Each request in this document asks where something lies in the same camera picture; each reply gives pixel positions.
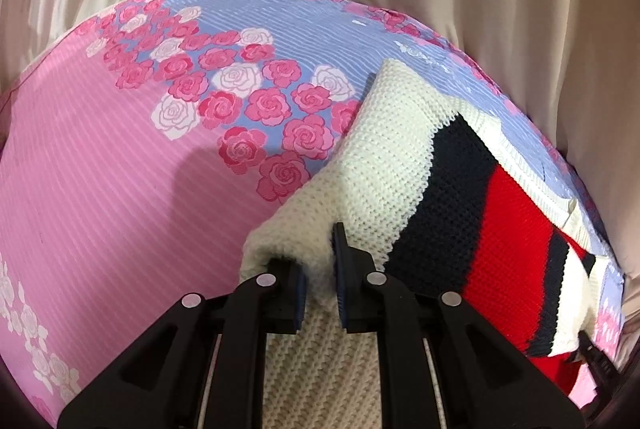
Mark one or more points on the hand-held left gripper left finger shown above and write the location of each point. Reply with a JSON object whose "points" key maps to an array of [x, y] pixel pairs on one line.
{"points": [[298, 296]]}

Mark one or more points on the cream striped knit sweater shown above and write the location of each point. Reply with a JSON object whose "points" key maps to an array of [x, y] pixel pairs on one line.
{"points": [[400, 189]]}

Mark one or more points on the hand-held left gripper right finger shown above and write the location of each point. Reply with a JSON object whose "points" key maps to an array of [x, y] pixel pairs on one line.
{"points": [[342, 279]]}

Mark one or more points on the pink floral bed sheet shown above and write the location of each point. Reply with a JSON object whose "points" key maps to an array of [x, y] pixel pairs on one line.
{"points": [[125, 169]]}

